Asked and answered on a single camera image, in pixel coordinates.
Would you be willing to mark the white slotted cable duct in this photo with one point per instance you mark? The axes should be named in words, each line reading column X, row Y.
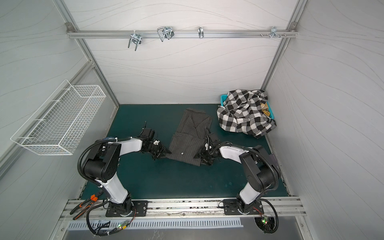
column 147, row 224

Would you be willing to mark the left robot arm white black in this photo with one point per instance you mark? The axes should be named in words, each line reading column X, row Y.
column 99, row 162

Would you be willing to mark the black round fan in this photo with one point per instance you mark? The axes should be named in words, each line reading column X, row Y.
column 267, row 225

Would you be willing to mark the teal plastic basket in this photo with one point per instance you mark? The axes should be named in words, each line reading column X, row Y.
column 224, row 97

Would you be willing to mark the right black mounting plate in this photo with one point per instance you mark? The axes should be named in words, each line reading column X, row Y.
column 231, row 207

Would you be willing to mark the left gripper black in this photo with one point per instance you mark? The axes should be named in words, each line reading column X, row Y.
column 163, row 150

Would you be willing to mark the orange black pliers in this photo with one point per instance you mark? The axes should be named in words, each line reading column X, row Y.
column 85, row 205

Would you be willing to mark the yellow patterned cloth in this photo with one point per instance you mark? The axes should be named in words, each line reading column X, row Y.
column 266, row 110

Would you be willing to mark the metal bracket with bolts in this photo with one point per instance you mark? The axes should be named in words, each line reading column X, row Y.
column 273, row 34

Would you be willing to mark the horizontal aluminium rail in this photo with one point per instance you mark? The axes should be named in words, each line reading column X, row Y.
column 179, row 34

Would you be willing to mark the dark grey pinstripe shirt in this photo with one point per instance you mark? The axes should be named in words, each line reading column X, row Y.
column 189, row 137

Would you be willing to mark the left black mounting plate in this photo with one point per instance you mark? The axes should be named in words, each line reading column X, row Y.
column 141, row 208

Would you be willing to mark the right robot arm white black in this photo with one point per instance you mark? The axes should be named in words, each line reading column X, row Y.
column 261, row 173

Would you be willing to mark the metal double hook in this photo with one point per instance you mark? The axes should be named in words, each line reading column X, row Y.
column 165, row 32

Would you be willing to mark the black white checked shirt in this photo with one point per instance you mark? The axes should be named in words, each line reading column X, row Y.
column 242, row 113

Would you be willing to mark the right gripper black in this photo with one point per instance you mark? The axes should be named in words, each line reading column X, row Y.
column 206, row 150

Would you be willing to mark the white wire basket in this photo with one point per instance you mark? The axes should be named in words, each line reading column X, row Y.
column 58, row 125

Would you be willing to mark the black mounting plate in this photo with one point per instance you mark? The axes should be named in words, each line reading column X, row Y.
column 141, row 208
column 231, row 207

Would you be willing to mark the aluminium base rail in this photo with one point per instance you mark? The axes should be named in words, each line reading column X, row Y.
column 208, row 208

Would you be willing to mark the small metal ring hook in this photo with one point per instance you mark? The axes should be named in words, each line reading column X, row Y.
column 201, row 32

